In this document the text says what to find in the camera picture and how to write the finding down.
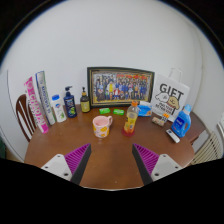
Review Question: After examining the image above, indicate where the pink mug with orange prints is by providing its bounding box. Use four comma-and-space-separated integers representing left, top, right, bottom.
92, 114, 114, 139

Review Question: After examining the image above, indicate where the blue detergent bottle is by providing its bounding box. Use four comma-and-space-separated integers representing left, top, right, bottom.
171, 104, 193, 139

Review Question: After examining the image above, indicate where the dark pump bottle yellow label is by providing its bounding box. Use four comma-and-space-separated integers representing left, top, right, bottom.
79, 86, 91, 114

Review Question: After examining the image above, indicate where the framed group photo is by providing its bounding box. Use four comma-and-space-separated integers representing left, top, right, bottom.
86, 66, 156, 108

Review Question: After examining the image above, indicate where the white bottle with blue cap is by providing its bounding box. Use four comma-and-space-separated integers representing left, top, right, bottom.
50, 94, 68, 123

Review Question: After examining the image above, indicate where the white remote control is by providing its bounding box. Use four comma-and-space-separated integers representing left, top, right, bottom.
165, 128, 181, 144

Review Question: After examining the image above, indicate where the small brown patterned box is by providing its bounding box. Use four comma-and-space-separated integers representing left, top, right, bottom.
151, 113, 171, 128

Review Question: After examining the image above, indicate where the orange juice bottle orange cap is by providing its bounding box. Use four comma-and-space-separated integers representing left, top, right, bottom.
123, 100, 140, 135

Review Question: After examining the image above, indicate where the white radiator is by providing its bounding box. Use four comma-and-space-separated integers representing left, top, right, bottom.
190, 129, 224, 166

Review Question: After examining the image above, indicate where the white door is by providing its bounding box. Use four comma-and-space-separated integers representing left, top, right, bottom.
0, 68, 26, 161

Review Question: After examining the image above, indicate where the dark wooden chair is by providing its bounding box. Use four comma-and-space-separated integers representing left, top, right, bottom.
15, 93, 36, 144

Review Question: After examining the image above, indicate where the flat round red coaster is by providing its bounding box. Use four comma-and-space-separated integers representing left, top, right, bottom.
121, 127, 136, 137

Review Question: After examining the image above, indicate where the pink shuttlecock tube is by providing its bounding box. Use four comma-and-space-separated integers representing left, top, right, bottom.
23, 76, 50, 135

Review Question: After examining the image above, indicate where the dark blue pump bottle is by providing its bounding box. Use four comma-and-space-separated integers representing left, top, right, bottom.
63, 85, 78, 119

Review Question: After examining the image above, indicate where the white paper gift bag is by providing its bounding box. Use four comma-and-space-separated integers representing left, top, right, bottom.
150, 67, 191, 123

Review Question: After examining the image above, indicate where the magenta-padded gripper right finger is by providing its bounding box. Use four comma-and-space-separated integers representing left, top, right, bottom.
131, 143, 184, 186

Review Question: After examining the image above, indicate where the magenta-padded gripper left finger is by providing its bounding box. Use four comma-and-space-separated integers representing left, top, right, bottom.
40, 143, 92, 186

